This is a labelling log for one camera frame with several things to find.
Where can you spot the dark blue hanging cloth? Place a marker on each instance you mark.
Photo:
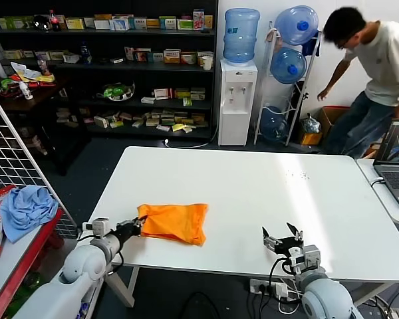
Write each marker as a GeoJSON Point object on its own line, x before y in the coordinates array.
{"type": "Point", "coordinates": [311, 44]}

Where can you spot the blue water cooler jug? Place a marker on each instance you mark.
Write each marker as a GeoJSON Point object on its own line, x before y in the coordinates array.
{"type": "Point", "coordinates": [287, 66]}
{"type": "Point", "coordinates": [241, 36]}
{"type": "Point", "coordinates": [275, 126]}
{"type": "Point", "coordinates": [296, 25]}

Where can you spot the black shelving unit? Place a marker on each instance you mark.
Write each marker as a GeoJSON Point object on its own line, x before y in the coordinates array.
{"type": "Point", "coordinates": [199, 70]}

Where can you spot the small yellow box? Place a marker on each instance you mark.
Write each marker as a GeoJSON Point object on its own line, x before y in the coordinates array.
{"type": "Point", "coordinates": [311, 139]}

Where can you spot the red green packaging pile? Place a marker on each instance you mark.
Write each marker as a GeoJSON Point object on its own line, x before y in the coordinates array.
{"type": "Point", "coordinates": [6, 84]}

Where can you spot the dark wooden table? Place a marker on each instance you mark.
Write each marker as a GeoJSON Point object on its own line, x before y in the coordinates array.
{"type": "Point", "coordinates": [46, 96]}

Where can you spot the orange yellow medicine box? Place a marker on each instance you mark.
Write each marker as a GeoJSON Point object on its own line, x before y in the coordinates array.
{"type": "Point", "coordinates": [172, 57]}

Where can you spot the white red-edged rack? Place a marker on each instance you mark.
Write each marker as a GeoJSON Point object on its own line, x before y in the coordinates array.
{"type": "Point", "coordinates": [23, 245]}

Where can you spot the white water dispenser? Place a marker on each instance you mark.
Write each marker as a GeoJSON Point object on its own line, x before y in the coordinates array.
{"type": "Point", "coordinates": [237, 113]}

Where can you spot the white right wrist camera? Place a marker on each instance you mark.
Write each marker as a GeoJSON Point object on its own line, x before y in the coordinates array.
{"type": "Point", "coordinates": [307, 257]}

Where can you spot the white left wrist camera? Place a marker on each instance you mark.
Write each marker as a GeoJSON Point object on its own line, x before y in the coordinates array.
{"type": "Point", "coordinates": [98, 227]}

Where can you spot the man's right forearm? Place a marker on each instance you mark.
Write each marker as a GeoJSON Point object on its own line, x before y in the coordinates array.
{"type": "Point", "coordinates": [337, 74]}

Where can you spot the purple drink bottle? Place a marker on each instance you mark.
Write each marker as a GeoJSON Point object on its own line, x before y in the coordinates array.
{"type": "Point", "coordinates": [44, 66]}

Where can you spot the white table leg frame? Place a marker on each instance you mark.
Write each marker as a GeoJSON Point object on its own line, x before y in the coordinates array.
{"type": "Point", "coordinates": [133, 282]}

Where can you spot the man in white t-shirt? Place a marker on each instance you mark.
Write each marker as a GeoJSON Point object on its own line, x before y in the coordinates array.
{"type": "Point", "coordinates": [385, 63]}

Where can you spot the shiny silver ball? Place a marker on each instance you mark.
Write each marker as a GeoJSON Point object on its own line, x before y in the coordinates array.
{"type": "Point", "coordinates": [41, 22]}

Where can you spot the white metal jug rack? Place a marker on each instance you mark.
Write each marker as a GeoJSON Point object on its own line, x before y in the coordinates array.
{"type": "Point", "coordinates": [299, 109]}

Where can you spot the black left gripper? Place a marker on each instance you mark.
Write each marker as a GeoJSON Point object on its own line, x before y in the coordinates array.
{"type": "Point", "coordinates": [128, 230]}

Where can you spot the white plastic bottle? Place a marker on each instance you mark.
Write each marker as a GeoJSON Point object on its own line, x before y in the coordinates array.
{"type": "Point", "coordinates": [27, 91]}

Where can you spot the orange t-shirt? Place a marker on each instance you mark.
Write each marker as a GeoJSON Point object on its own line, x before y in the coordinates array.
{"type": "Point", "coordinates": [176, 222]}

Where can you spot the man's right hand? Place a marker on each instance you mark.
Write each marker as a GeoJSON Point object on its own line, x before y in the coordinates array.
{"type": "Point", "coordinates": [323, 94]}

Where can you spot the tall pink medicine box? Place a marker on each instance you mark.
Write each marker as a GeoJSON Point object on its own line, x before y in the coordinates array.
{"type": "Point", "coordinates": [199, 20]}

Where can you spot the white paper cup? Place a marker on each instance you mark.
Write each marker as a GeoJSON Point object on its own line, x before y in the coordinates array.
{"type": "Point", "coordinates": [207, 63]}

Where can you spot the light blue crumpled cloth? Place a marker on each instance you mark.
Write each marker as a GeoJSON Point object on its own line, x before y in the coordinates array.
{"type": "Point", "coordinates": [26, 209]}

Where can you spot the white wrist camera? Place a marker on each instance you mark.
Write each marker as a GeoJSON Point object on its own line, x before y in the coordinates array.
{"type": "Point", "coordinates": [307, 257]}
{"type": "Point", "coordinates": [98, 227]}

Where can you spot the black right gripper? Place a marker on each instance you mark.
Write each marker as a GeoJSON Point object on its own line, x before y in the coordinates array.
{"type": "Point", "coordinates": [289, 246]}

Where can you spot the white power strip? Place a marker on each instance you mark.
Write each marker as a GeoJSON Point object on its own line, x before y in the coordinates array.
{"type": "Point", "coordinates": [262, 288]}

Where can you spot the bowl of green packets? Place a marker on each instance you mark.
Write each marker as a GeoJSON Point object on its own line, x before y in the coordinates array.
{"type": "Point", "coordinates": [116, 92]}

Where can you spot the blue drink bottle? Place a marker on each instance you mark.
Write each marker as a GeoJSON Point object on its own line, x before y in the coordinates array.
{"type": "Point", "coordinates": [85, 53]}

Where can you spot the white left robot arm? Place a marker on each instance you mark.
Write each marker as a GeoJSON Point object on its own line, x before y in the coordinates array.
{"type": "Point", "coordinates": [83, 266]}

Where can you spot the cola bottle red cap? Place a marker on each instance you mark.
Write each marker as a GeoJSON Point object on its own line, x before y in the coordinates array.
{"type": "Point", "coordinates": [55, 21]}

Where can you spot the loose paper sheets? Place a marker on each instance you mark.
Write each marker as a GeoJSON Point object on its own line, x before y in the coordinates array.
{"type": "Point", "coordinates": [23, 71]}

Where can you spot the red snack bag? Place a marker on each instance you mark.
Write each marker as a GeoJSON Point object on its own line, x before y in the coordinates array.
{"type": "Point", "coordinates": [5, 196]}

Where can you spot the red white medicine box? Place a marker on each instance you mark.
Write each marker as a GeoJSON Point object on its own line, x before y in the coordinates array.
{"type": "Point", "coordinates": [163, 93]}

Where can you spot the open cardboard box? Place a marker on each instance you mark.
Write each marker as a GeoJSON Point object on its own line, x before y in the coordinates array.
{"type": "Point", "coordinates": [329, 116]}

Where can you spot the green white medicine box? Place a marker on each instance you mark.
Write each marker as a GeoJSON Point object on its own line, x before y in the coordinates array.
{"type": "Point", "coordinates": [185, 25]}

